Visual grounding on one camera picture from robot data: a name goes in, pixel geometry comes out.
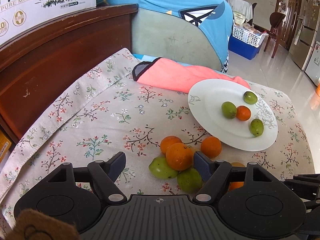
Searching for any orange smiley bucket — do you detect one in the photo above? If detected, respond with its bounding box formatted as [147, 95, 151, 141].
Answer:
[316, 84, 320, 96]

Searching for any green fruit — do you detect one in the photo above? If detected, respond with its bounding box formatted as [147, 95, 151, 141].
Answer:
[249, 119, 264, 137]
[177, 167, 203, 194]
[243, 91, 258, 105]
[149, 157, 178, 180]
[221, 101, 237, 119]

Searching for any houndstooth sofa cover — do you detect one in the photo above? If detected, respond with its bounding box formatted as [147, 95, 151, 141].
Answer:
[221, 56, 229, 74]

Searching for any white ceramic plate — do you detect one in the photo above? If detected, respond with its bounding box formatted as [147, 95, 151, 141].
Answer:
[188, 79, 278, 152]

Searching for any floral tablecloth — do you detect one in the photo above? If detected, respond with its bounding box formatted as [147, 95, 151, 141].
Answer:
[1, 49, 315, 236]

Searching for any brown kiwi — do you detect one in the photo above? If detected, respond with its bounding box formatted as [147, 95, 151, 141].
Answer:
[231, 162, 246, 167]

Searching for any small orange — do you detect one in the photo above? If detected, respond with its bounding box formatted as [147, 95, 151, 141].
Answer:
[200, 136, 222, 159]

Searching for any brown knitted sleeve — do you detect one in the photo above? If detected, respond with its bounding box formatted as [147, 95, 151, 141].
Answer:
[4, 209, 80, 240]

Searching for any large orange top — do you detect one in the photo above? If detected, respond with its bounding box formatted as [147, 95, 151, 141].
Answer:
[165, 142, 194, 171]

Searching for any white plastic basket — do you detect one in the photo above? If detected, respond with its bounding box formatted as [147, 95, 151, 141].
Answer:
[232, 23, 268, 48]

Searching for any blue garment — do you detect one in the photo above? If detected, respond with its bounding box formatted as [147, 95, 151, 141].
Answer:
[105, 0, 234, 64]

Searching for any dark wooden chair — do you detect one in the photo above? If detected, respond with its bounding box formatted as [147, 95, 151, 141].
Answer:
[253, 12, 285, 59]

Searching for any white milk carton box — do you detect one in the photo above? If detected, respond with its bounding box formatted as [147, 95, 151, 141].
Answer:
[1, 0, 96, 46]

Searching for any yellow cardboard box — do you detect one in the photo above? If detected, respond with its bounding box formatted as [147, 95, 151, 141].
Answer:
[0, 131, 12, 164]

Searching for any green fruit bottom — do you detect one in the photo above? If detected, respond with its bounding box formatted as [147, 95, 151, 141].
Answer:
[243, 91, 258, 105]

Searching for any dark wooden cabinet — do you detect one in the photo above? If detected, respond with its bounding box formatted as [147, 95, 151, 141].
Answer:
[1, 4, 138, 142]

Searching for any pink folded towel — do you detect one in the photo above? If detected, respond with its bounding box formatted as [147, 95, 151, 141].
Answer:
[132, 57, 250, 93]

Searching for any blue plastic bin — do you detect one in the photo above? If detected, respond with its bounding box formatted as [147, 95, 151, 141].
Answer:
[228, 36, 260, 60]

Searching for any silver refrigerator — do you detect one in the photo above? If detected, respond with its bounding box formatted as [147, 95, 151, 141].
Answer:
[291, 0, 319, 85]

